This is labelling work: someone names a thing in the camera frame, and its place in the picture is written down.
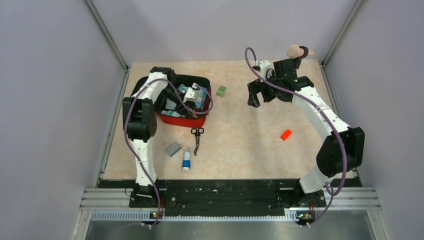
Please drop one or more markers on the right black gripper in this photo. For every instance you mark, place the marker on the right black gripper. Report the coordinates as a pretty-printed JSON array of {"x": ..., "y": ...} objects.
[{"x": 255, "y": 87}]

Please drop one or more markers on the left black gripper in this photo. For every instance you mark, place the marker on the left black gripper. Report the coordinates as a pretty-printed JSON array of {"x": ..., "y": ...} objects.
[{"x": 186, "y": 110}]

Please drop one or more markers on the black handled scissors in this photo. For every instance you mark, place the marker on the black handled scissors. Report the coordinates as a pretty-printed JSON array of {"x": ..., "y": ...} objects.
[{"x": 197, "y": 133}]

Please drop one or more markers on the white blue spray bottle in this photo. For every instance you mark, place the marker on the white blue spray bottle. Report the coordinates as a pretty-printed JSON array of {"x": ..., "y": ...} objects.
[{"x": 186, "y": 159}]

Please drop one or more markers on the white blue dressing pouch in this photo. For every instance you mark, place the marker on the white blue dressing pouch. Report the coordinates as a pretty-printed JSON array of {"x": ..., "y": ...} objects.
[{"x": 170, "y": 105}]

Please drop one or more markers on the clear white cap bottle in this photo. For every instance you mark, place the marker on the clear white cap bottle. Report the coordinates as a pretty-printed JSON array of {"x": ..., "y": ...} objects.
[{"x": 172, "y": 113}]

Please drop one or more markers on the blue cotton swab bag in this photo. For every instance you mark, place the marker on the blue cotton swab bag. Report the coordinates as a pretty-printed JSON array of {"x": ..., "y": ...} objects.
[{"x": 199, "y": 104}]

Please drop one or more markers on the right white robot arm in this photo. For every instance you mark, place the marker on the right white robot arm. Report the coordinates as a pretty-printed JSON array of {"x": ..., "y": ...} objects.
[{"x": 342, "y": 145}]

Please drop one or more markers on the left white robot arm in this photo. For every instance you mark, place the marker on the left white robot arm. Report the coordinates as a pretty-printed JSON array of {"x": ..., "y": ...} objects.
[{"x": 140, "y": 144}]

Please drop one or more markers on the red black medicine kit bag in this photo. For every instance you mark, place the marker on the red black medicine kit bag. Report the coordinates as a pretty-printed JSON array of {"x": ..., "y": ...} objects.
[{"x": 139, "y": 108}]

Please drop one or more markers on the small green box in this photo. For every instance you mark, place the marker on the small green box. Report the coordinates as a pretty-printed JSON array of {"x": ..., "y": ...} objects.
[{"x": 221, "y": 91}]

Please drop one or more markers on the black microphone stand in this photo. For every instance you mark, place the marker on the black microphone stand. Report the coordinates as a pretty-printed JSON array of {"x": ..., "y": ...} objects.
[{"x": 297, "y": 53}]

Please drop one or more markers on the grey blue pill blister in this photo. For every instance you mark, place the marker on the grey blue pill blister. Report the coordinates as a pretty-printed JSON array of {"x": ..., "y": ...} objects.
[{"x": 173, "y": 148}]

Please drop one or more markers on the orange red block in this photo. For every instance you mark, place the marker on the orange red block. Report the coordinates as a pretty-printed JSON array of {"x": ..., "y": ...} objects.
[{"x": 286, "y": 134}]

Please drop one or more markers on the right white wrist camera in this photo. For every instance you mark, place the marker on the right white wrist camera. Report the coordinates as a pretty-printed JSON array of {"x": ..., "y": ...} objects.
[{"x": 263, "y": 67}]

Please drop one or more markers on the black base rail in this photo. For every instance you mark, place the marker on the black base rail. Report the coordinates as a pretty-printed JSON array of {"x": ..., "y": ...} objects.
[{"x": 227, "y": 198}]

